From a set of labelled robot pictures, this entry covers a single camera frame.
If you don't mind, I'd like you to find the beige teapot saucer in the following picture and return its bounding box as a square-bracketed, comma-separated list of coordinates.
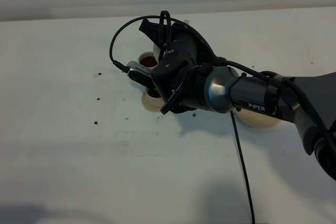
[233, 107, 280, 129]

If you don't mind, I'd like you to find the beige teapot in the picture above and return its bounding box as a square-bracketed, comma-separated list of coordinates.
[153, 19, 190, 62]

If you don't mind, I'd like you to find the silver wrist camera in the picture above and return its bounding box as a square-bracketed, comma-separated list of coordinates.
[127, 61, 155, 89]

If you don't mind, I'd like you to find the beige teacup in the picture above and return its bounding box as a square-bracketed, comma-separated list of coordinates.
[138, 51, 158, 69]
[145, 88, 163, 106]

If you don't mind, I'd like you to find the near beige cup saucer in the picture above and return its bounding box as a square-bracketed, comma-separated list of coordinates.
[141, 91, 164, 112]

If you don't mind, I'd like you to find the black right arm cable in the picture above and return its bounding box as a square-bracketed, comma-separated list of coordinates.
[109, 10, 336, 224]

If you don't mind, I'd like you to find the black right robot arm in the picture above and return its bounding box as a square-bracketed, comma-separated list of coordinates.
[139, 19, 335, 177]

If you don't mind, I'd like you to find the near beige teacup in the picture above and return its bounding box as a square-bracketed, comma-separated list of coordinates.
[145, 88, 163, 106]

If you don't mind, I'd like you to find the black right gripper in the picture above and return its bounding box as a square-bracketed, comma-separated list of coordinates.
[139, 18, 216, 114]

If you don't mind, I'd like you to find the far beige teacup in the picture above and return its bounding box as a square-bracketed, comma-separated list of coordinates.
[138, 51, 158, 69]

